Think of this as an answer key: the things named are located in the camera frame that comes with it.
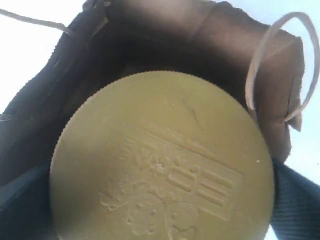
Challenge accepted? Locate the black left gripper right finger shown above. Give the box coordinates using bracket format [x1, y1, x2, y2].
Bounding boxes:
[270, 159, 320, 240]

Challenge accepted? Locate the clear nut jar yellow lid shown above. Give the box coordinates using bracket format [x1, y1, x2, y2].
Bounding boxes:
[50, 71, 275, 240]

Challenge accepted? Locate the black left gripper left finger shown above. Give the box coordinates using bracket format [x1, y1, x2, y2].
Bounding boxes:
[0, 163, 59, 240]

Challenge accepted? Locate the brown paper bag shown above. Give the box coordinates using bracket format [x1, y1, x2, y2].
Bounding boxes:
[0, 0, 320, 191]

